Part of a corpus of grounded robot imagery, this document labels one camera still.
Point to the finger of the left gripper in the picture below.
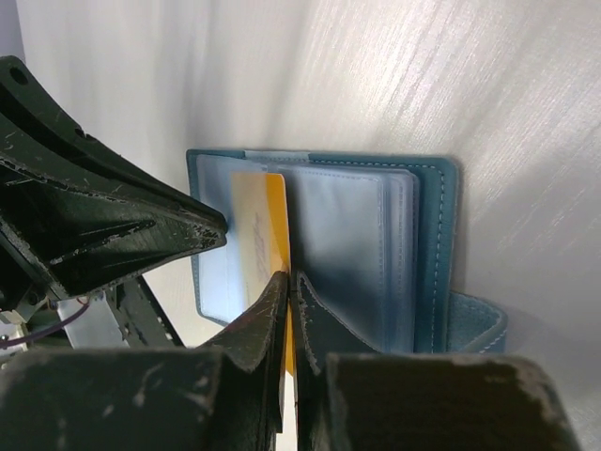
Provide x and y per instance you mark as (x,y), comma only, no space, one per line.
(75,232)
(33,110)

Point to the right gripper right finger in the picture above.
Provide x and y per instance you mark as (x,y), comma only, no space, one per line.
(352,397)

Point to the gold VIP card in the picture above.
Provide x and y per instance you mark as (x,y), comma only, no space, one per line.
(261,228)

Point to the blue leather card holder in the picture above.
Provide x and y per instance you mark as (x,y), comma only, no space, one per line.
(373,237)

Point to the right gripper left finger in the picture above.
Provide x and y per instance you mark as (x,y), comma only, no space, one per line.
(223,395)

